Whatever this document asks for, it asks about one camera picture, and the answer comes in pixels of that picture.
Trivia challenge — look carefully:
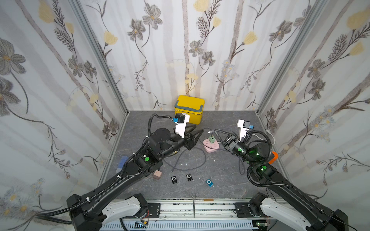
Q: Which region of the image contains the green USB wall charger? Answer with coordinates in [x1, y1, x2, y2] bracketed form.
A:
[209, 135, 216, 143]

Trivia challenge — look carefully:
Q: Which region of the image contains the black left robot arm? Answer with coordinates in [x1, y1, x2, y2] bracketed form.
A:
[35, 114, 204, 231]

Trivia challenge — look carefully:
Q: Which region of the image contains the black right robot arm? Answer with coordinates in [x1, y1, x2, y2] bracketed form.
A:
[214, 129, 349, 231]

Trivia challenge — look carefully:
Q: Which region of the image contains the pink power strip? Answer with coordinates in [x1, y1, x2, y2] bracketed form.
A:
[203, 139, 220, 153]

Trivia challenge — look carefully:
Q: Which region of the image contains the yellow plastic storage box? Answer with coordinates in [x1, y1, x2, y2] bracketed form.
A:
[174, 95, 205, 125]

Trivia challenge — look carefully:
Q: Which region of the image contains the black mp3 player right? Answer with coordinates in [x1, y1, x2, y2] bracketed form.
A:
[186, 174, 193, 182]

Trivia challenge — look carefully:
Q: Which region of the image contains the black mp3 player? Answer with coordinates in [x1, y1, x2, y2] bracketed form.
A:
[171, 176, 177, 184]
[186, 174, 193, 182]

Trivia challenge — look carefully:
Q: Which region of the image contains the black mp3 player left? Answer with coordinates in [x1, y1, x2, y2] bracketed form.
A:
[171, 176, 177, 184]

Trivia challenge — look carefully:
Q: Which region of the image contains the orange bottle cap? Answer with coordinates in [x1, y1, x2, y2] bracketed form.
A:
[269, 151, 279, 165]

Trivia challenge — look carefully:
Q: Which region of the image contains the blue transparent bottle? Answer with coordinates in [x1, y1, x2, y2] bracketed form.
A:
[116, 156, 129, 173]

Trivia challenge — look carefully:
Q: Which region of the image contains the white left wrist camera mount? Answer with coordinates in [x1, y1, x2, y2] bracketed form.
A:
[173, 113, 190, 138]

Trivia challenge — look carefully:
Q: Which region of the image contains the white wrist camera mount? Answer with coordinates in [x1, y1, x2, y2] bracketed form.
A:
[237, 119, 254, 140]
[173, 113, 190, 138]

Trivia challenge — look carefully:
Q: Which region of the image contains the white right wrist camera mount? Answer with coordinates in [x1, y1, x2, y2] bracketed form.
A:
[237, 119, 254, 140]

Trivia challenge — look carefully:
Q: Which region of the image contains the pink USB wall charger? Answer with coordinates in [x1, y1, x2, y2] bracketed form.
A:
[153, 170, 162, 180]

